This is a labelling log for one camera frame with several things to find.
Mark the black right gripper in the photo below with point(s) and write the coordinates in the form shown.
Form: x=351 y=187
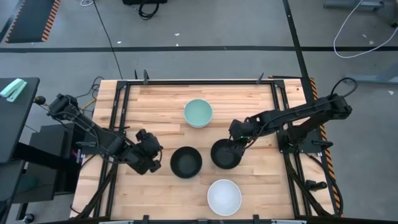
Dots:
x=240 y=129

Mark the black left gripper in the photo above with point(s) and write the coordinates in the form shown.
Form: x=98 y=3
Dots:
x=149 y=143

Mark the black bowl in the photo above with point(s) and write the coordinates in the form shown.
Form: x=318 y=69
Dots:
x=186 y=162
x=224 y=158

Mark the mint green bowl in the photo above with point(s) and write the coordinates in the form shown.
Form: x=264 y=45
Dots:
x=198 y=112

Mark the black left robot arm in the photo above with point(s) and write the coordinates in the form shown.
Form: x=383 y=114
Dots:
x=93 y=132

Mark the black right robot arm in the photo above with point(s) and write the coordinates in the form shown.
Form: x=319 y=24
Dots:
x=311 y=112

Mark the orange black hazard tape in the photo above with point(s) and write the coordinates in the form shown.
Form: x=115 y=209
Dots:
x=325 y=133

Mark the black equipment cabinet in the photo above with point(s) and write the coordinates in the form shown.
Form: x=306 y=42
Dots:
x=49 y=146

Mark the black caster wheel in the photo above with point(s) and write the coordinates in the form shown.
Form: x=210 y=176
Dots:
x=28 y=218

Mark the black side table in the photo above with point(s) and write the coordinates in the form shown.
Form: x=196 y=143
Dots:
x=15 y=124

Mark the grey metal stand leg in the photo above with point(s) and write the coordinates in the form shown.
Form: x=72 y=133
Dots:
x=354 y=3
x=373 y=77

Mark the mint green stapler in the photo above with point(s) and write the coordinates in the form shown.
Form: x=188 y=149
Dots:
x=12 y=89

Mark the black floor device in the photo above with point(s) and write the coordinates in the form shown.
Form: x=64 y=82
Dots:
x=143 y=1

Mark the black hazard-edged floor mat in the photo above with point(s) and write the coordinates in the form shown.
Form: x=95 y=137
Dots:
x=31 y=18

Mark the black frame clamp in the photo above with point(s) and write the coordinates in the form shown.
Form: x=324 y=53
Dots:
x=260 y=78
x=145 y=219
x=256 y=219
x=145 y=77

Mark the black aluminium frame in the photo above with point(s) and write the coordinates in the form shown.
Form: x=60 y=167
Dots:
x=202 y=82

